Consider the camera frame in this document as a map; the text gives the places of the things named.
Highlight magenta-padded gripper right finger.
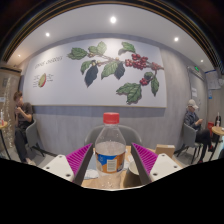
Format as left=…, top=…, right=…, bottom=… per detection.
left=130, top=142, right=184, bottom=186

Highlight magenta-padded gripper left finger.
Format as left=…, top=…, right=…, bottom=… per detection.
left=41, top=142, right=96, bottom=186

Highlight clear red-capped drink bottle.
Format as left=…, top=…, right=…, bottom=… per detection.
left=94, top=112, right=127, bottom=190

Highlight brown cardboard box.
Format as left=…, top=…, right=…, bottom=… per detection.
left=154, top=143, right=176, bottom=160

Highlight beige paper cup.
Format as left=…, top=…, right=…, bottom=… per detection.
left=123, top=157, right=143, bottom=188

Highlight white paper with grey print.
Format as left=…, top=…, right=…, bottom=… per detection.
left=83, top=168, right=99, bottom=180

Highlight grey chair with black legs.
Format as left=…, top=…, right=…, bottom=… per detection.
left=175, top=123, right=202, bottom=165
left=25, top=119, right=46, bottom=158

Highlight grey upholstered chair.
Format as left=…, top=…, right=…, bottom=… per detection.
left=84, top=124, right=143, bottom=148

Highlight person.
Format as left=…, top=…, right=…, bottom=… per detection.
left=182, top=98, right=213, bottom=165
left=12, top=91, right=36, bottom=166

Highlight round wooden side table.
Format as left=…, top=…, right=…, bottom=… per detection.
left=211, top=125, right=224, bottom=162

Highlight dark glass bottle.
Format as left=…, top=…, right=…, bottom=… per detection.
left=215, top=111, right=223, bottom=128

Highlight round ceiling spotlights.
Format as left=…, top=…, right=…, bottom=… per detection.
left=15, top=14, right=206, bottom=65

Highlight coffee branch wall picture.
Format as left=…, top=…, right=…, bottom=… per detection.
left=22, top=37, right=168, bottom=109

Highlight white wall notice board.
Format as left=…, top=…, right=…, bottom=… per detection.
left=204, top=69, right=222, bottom=91

